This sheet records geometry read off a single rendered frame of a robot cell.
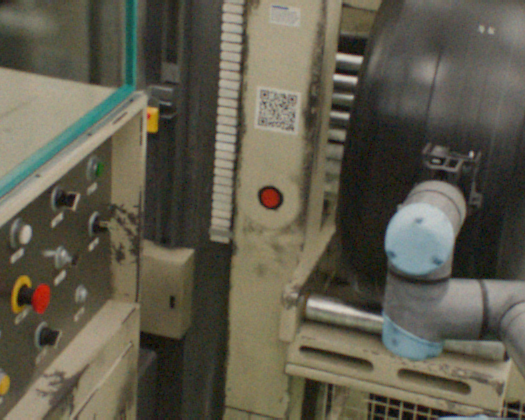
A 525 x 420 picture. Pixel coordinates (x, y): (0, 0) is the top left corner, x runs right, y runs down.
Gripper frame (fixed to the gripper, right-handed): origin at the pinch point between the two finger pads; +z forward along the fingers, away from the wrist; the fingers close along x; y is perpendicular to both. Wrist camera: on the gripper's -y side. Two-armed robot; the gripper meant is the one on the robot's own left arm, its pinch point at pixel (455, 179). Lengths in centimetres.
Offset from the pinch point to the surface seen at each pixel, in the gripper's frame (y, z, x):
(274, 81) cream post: 4.6, 20.5, 33.3
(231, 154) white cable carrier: -9.8, 23.0, 40.1
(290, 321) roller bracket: -33.5, 12.9, 24.1
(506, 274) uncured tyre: -14.5, 5.0, -9.0
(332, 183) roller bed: -25, 64, 30
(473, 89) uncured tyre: 12.0, 5.2, 0.2
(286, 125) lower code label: -2.5, 21.1, 30.6
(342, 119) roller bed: -11, 62, 29
